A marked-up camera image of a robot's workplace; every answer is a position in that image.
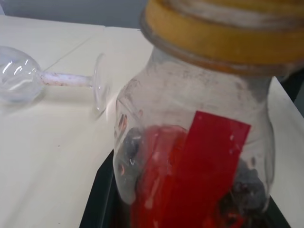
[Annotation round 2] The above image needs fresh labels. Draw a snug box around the clear plastic bottle red label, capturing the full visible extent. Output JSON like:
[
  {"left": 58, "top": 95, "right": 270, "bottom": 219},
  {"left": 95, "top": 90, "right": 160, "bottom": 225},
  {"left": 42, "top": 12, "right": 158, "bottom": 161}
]
[{"left": 113, "top": 0, "right": 304, "bottom": 228}]

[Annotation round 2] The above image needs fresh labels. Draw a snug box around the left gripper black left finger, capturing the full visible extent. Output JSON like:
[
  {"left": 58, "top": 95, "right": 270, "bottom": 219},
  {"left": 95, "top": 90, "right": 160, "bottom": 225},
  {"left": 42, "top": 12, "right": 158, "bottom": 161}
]
[{"left": 80, "top": 150, "right": 132, "bottom": 228}]

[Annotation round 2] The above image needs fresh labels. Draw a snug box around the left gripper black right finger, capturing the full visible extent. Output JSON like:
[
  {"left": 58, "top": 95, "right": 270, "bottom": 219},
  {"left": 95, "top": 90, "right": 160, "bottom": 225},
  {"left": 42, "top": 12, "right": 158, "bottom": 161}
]
[{"left": 264, "top": 188, "right": 299, "bottom": 228}]

